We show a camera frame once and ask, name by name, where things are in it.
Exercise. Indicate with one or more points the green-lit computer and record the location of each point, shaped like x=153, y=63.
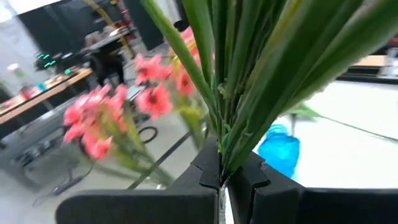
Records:
x=46, y=60

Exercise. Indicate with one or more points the blue glass vase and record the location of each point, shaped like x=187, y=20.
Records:
x=280, y=152

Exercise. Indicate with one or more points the wooden top workbench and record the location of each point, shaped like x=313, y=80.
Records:
x=46, y=90

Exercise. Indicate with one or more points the black power strip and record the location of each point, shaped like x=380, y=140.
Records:
x=66, y=185

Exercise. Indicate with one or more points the pink artificial flower bunch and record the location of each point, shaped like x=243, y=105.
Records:
x=99, y=118
x=264, y=62

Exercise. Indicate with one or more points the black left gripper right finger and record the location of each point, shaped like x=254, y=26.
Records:
x=311, y=208

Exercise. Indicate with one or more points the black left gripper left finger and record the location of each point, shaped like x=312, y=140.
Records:
x=140, y=208

